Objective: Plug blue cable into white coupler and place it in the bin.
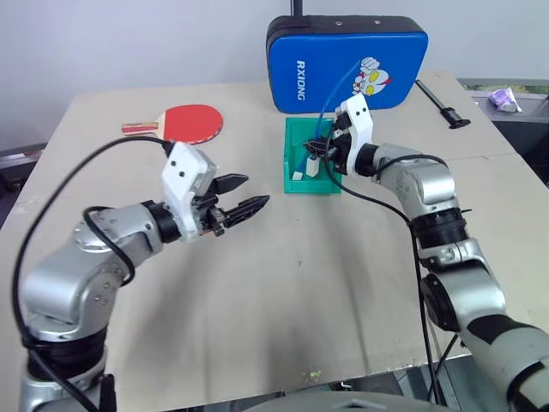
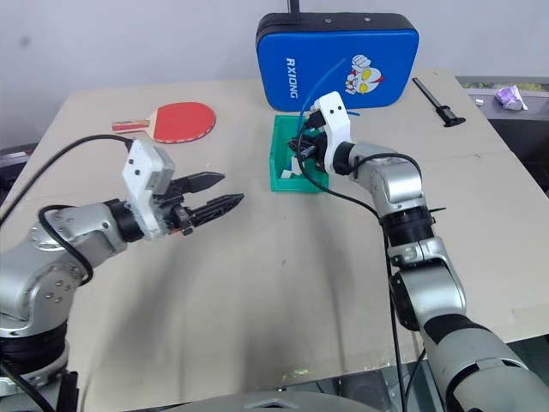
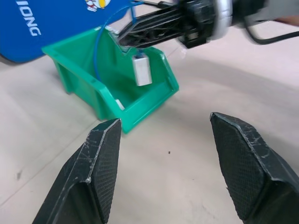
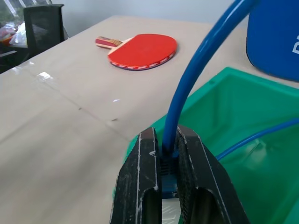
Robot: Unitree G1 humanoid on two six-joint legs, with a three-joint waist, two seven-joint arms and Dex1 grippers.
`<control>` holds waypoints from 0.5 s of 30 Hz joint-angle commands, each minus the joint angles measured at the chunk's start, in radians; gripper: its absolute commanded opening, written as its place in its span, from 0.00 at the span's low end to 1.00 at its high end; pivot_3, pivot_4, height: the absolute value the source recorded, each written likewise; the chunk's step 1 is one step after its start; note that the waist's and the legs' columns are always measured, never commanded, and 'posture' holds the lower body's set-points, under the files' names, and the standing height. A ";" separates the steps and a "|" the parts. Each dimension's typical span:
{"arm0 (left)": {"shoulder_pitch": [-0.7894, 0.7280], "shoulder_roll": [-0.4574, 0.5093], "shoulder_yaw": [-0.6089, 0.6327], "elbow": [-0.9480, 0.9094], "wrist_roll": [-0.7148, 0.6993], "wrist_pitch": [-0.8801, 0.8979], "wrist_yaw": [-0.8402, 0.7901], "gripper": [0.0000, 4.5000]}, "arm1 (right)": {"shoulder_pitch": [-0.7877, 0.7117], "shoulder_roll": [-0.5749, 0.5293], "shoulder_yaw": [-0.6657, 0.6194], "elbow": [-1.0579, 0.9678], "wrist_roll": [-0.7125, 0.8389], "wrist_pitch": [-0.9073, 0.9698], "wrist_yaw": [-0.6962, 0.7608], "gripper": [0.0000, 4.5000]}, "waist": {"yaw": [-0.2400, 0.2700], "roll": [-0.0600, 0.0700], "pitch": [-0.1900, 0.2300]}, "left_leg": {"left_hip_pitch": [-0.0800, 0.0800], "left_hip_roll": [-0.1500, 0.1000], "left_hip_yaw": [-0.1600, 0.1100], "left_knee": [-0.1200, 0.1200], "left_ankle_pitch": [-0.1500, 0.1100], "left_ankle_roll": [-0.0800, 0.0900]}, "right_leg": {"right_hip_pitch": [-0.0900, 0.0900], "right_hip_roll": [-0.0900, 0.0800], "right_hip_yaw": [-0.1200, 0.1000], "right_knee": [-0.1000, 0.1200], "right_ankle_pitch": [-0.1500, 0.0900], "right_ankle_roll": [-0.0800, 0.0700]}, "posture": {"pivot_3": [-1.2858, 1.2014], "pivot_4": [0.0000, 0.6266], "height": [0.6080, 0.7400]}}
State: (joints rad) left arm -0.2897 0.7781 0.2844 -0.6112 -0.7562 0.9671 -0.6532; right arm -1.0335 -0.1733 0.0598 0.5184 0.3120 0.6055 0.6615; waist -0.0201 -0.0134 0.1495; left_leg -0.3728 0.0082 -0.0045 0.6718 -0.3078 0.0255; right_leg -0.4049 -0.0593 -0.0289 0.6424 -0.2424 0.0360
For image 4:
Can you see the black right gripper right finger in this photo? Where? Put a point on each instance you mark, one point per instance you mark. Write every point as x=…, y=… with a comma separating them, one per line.
x=205, y=177

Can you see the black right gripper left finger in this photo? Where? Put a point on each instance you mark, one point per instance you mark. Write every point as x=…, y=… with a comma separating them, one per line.
x=130, y=177

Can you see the green plastic bin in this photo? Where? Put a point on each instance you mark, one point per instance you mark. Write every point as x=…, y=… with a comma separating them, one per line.
x=245, y=130

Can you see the red table tennis paddle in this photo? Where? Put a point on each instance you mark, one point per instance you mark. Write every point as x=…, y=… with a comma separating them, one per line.
x=142, y=51

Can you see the blue round container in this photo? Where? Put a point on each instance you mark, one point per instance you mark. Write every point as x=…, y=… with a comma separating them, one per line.
x=273, y=39

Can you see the black mesh office chair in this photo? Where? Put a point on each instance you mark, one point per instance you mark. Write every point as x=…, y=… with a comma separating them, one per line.
x=43, y=23

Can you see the clear plastic bag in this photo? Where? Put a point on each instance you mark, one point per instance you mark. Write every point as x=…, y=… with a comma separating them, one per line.
x=19, y=35

